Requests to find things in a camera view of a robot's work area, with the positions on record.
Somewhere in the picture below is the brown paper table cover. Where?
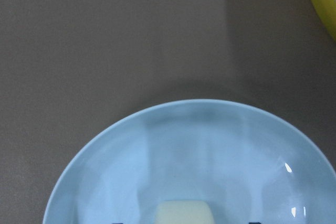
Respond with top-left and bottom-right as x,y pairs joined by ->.
1,0 -> 335,223

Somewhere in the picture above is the light blue plate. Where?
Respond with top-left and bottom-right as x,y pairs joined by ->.
43,99 -> 335,223

